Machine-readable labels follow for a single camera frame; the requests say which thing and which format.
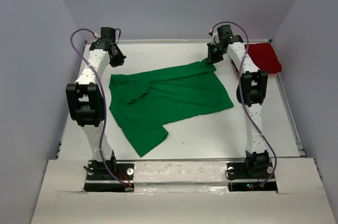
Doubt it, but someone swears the aluminium rail right edge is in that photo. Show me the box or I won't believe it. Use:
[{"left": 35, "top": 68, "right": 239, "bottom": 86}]
[{"left": 276, "top": 73, "right": 307, "bottom": 157}]

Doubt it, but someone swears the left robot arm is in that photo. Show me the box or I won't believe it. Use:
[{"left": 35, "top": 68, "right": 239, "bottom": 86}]
[{"left": 65, "top": 27, "right": 126, "bottom": 183}]

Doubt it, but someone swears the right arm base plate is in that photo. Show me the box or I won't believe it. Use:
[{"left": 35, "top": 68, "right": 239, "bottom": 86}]
[{"left": 224, "top": 162, "right": 278, "bottom": 192}]

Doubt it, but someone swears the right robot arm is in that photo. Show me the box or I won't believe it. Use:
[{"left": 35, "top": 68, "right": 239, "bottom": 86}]
[{"left": 206, "top": 22, "right": 271, "bottom": 181}]

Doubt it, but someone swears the green t-shirt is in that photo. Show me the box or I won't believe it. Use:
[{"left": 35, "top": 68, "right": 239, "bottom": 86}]
[{"left": 109, "top": 60, "right": 234, "bottom": 157}]

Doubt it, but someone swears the folded red t-shirt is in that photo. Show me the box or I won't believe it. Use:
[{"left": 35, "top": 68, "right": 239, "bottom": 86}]
[{"left": 227, "top": 42, "right": 282, "bottom": 74}]

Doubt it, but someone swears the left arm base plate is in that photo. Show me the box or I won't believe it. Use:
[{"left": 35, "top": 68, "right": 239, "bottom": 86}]
[{"left": 83, "top": 161, "right": 135, "bottom": 193}]

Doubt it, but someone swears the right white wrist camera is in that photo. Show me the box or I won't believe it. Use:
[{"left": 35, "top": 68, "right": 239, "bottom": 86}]
[{"left": 209, "top": 32, "right": 220, "bottom": 45}]

